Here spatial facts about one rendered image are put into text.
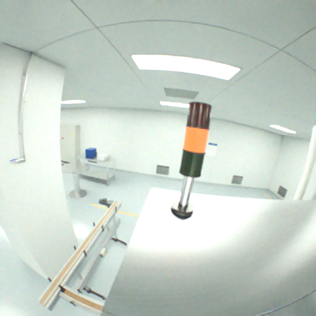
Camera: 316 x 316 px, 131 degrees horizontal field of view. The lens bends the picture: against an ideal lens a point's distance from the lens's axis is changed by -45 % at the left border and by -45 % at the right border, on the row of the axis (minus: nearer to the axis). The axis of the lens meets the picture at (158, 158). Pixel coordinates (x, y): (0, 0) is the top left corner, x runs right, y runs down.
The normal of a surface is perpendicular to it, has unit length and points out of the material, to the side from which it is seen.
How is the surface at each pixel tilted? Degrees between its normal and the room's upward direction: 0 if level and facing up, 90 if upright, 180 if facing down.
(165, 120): 90
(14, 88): 90
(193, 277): 0
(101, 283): 0
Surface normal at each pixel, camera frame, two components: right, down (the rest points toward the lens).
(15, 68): 0.99, 0.14
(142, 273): 0.11, -0.96
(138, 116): -0.13, 0.22
